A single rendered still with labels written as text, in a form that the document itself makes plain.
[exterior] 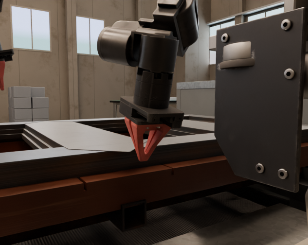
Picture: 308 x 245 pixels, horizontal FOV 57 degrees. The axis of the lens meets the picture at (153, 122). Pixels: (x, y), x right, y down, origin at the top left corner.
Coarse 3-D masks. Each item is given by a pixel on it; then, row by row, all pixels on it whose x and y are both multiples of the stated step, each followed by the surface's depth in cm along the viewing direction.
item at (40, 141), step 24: (120, 120) 126; (192, 120) 143; (48, 144) 71; (192, 144) 65; (216, 144) 69; (0, 168) 44; (24, 168) 46; (48, 168) 48; (72, 168) 50; (96, 168) 53; (120, 168) 55
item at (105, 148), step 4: (112, 144) 60; (116, 144) 60; (120, 144) 60; (124, 144) 60; (128, 144) 60; (132, 144) 60; (72, 148) 56; (76, 148) 56; (80, 148) 56; (84, 148) 56; (88, 148) 56; (92, 148) 56; (96, 148) 56; (100, 148) 56; (104, 148) 56; (108, 148) 56; (112, 148) 56; (116, 148) 56; (120, 148) 56; (124, 148) 56
